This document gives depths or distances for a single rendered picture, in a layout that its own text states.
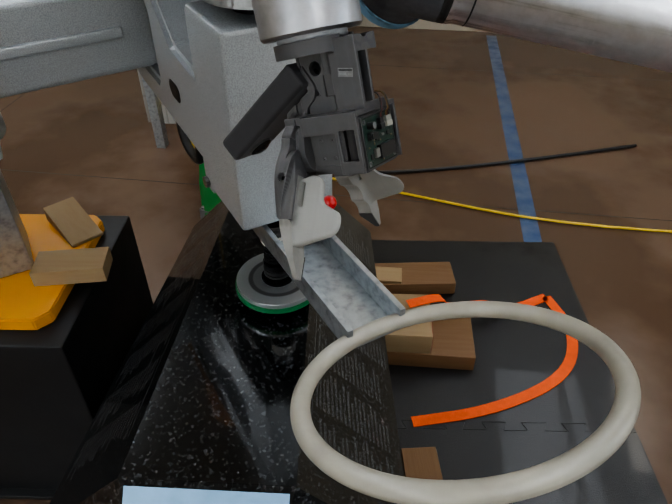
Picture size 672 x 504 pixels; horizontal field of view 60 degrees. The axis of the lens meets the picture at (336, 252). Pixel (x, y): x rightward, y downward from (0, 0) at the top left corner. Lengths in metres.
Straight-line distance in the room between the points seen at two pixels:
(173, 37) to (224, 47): 0.43
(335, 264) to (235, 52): 0.47
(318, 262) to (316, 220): 0.73
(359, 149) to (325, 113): 0.05
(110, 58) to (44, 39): 0.16
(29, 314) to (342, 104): 1.39
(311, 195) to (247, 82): 0.61
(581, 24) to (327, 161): 0.31
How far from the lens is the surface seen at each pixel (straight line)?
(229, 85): 1.09
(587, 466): 0.74
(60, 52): 1.69
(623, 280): 3.17
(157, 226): 3.34
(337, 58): 0.51
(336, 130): 0.50
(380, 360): 1.63
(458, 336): 2.51
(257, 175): 1.19
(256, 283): 1.49
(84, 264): 1.80
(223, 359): 1.40
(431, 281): 2.75
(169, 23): 1.50
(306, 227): 0.51
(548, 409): 2.46
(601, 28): 0.70
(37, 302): 1.80
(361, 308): 1.12
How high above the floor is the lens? 1.89
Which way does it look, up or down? 39 degrees down
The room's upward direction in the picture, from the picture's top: straight up
